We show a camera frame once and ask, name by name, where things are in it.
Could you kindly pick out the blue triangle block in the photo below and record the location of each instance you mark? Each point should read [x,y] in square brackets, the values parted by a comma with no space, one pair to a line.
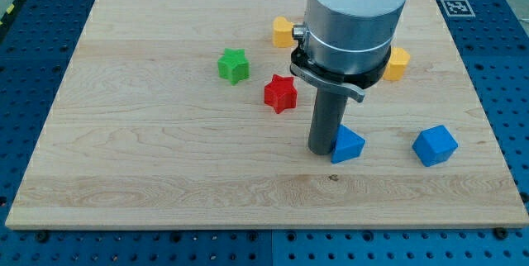
[348,145]

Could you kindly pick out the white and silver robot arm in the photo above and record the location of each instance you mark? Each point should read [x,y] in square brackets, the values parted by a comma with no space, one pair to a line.
[344,45]

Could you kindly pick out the blue cube block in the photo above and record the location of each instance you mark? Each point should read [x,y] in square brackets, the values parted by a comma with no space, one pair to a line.
[434,145]

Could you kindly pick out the red star block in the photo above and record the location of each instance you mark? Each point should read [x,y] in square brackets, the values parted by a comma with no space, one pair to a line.
[280,93]

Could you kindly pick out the green star block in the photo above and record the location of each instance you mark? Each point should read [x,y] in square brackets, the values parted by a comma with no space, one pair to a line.
[234,66]

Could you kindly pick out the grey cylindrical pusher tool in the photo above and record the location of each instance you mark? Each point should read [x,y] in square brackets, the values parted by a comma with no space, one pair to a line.
[326,119]

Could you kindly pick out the yellow heart block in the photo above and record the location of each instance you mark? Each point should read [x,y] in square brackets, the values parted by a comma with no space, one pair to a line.
[282,35]

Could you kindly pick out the wooden board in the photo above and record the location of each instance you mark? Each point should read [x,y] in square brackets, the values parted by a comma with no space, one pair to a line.
[144,135]

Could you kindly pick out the yellow hexagon block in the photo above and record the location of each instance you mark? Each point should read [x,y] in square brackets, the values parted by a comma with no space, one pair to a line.
[397,64]

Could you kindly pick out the fiducial marker tag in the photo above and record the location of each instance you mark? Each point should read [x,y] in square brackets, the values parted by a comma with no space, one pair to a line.
[457,8]

